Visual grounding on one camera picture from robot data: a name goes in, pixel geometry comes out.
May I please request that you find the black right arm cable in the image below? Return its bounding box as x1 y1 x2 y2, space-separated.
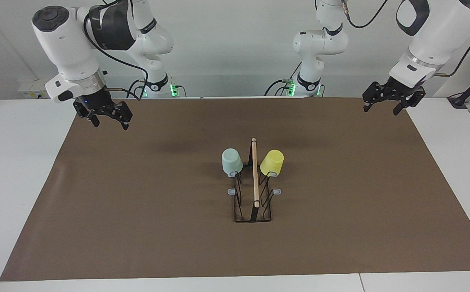
82 0 151 102

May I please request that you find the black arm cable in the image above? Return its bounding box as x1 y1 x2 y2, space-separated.
82 0 151 102
341 0 470 78

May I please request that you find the pale green plastic cup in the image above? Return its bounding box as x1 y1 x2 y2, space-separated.
222 148 244 178

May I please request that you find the black wire cup rack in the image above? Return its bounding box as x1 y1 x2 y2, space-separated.
227 138 282 223

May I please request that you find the white wall socket box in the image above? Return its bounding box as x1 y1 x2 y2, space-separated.
17 79 63 99

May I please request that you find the yellow plastic cup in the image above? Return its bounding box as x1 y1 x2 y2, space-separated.
259 149 285 178

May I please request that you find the brown table mat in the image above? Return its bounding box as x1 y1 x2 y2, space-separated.
0 97 470 282

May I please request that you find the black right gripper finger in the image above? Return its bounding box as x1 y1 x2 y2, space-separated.
84 109 102 129
111 102 134 131

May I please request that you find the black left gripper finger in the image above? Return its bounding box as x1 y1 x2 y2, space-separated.
393 90 426 116
362 82 386 113

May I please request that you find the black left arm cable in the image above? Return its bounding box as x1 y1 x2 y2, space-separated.
341 0 470 78

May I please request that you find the black base cable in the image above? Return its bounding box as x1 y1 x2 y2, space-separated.
264 60 303 97

